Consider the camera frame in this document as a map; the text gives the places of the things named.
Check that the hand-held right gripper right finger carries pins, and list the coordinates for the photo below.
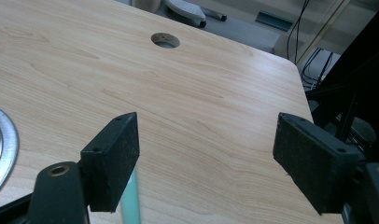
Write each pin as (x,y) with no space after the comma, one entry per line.
(315,165)

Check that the round metal plate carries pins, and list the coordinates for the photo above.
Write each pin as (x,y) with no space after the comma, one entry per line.
(2,146)

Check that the white chair base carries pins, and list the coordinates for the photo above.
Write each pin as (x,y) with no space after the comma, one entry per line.
(187,11)

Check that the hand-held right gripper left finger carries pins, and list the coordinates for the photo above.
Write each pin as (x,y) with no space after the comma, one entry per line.
(111,161)

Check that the dark green floor strip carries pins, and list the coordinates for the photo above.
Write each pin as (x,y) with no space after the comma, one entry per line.
(274,20)

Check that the light green stick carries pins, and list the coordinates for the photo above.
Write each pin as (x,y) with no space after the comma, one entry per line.
(130,199)

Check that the black metal stand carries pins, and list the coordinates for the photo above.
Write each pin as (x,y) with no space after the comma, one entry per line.
(349,93)

